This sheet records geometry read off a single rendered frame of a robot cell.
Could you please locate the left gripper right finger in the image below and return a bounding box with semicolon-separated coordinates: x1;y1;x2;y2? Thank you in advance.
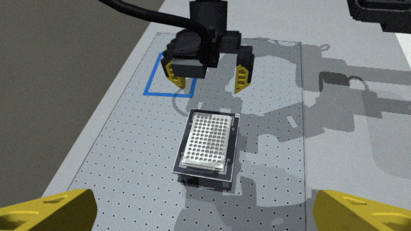
313;190;411;231

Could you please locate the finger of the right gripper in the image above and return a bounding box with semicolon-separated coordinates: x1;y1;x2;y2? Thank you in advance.
234;65;250;94
166;62;186;89

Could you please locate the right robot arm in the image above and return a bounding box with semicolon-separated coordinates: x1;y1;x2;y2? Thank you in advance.
171;0;411;79

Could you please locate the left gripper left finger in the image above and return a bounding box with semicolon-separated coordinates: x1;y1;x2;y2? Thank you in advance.
0;189;98;231

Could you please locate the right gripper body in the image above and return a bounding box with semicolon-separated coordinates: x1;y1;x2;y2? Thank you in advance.
161;1;255;83

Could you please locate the blue rectangular tape outline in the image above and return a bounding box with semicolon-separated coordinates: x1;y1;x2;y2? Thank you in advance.
143;53;197;98

